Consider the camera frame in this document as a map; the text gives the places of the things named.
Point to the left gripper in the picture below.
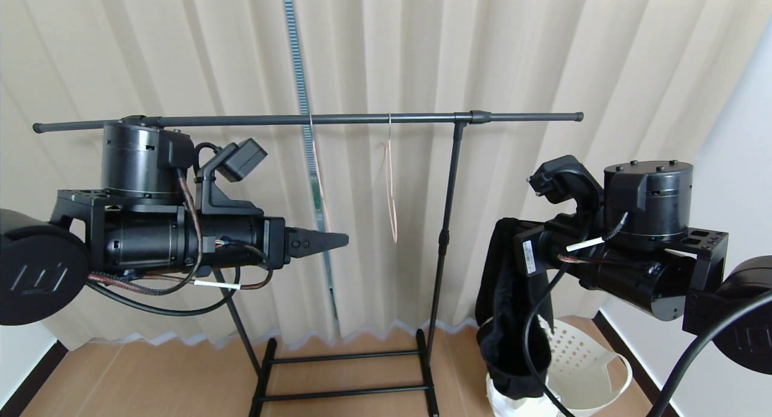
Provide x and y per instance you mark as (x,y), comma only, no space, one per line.
(229,242)

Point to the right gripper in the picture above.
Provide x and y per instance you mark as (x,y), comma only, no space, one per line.
(627,284)

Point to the pink clothes hanger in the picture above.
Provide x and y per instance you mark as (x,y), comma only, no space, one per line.
(392,212)
(321,187)

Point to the black shorts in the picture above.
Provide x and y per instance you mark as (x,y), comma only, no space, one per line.
(506,296)

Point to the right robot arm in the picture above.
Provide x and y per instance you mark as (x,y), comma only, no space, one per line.
(648,200)

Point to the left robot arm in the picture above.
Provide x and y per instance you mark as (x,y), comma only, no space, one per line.
(36,272)

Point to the white laundry basket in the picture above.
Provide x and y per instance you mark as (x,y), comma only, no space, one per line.
(591,369)

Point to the black clothes rack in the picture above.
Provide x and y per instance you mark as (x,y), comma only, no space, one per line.
(362,119)

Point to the white garment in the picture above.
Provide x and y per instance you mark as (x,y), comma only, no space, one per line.
(500,405)

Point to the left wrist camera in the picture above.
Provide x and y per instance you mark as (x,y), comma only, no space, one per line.
(241,157)

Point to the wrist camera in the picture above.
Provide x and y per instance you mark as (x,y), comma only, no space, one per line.
(567,178)
(241,157)

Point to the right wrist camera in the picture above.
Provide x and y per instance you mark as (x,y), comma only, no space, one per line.
(567,178)

